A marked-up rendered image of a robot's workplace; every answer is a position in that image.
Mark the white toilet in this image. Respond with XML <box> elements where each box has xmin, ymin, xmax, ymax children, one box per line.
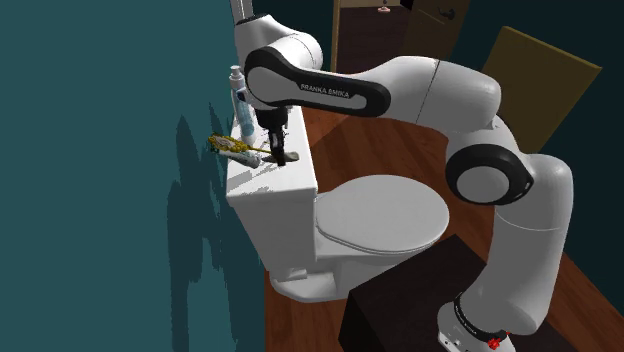
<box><xmin>225</xmin><ymin>104</ymin><xmax>451</xmax><ymax>303</ymax></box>

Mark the dark robot stand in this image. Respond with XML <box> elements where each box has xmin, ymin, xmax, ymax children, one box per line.
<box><xmin>337</xmin><ymin>233</ymin><xmax>582</xmax><ymax>352</ymax></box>

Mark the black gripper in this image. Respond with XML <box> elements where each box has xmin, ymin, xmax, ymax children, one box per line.
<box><xmin>254</xmin><ymin>107</ymin><xmax>290</xmax><ymax>168</ymax></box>

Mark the white and blue pump bottle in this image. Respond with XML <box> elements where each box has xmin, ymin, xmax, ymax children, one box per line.
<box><xmin>228</xmin><ymin>64</ymin><xmax>258</xmax><ymax>146</ymax></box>

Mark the white tube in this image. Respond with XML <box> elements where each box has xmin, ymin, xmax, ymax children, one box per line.
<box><xmin>217</xmin><ymin>147</ymin><xmax>263</xmax><ymax>170</ymax></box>

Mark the olive brown board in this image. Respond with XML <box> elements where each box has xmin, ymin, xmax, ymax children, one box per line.
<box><xmin>479</xmin><ymin>26</ymin><xmax>604</xmax><ymax>155</ymax></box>

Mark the brown door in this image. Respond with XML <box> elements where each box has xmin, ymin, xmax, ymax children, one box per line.
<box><xmin>399</xmin><ymin>0</ymin><xmax>473</xmax><ymax>75</ymax></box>

